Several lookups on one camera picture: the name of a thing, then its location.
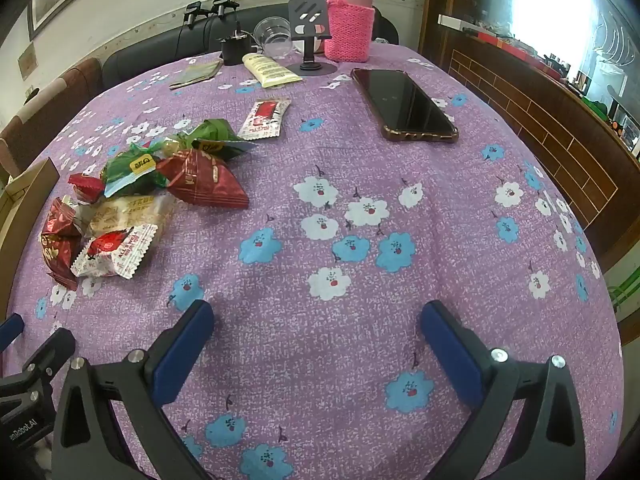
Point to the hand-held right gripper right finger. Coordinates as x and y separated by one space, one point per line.
450 355

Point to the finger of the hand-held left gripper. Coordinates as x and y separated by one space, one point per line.
50 350
10 332

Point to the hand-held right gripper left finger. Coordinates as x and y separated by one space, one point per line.
185 355

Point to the red foil snack packet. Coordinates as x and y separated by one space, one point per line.
59 217
60 260

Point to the white strawberry print snack packet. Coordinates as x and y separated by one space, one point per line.
112 255

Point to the cardboard box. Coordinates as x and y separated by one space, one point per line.
30 190

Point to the beige pastry packet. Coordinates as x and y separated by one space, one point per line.
125 212

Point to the small red candy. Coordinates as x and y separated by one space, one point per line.
85 187

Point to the large red pyramid snack packet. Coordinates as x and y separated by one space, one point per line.
205 182

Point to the green packet with yellow label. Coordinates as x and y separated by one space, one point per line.
127 170

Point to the green twisted snack wrapper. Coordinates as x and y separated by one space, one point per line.
222 149

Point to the green and yellow twist candy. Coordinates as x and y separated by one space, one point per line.
167 146

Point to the green pyramid snack packet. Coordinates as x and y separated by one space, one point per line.
212 130

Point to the red and white snack packet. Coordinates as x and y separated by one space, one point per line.
262 117

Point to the purple floral tablecloth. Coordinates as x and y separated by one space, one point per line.
325 170

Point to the brown chair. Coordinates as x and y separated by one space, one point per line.
60 95

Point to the black smartphone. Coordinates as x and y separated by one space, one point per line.
405 102

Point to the grey-green flat packet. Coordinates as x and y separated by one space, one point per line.
197 74

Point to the brown wooden cabinet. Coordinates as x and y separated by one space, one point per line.
500 77

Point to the yellow long snack packet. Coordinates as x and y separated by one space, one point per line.
270 71

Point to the row of small counter items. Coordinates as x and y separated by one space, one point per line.
595 95

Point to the black leather sofa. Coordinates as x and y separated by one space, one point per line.
150 55

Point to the small black container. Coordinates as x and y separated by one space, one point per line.
232 52

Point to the long white box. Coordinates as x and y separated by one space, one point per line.
462 24

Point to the clear plastic cup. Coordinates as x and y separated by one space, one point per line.
272 35

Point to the pink bottle with knitted sleeve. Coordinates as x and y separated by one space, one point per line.
350 30

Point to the black phone stand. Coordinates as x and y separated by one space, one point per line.
307 15

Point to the glass window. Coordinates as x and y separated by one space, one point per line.
550 5

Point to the wall socket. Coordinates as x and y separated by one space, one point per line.
30 93

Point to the tan wall plate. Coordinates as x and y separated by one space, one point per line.
27 60

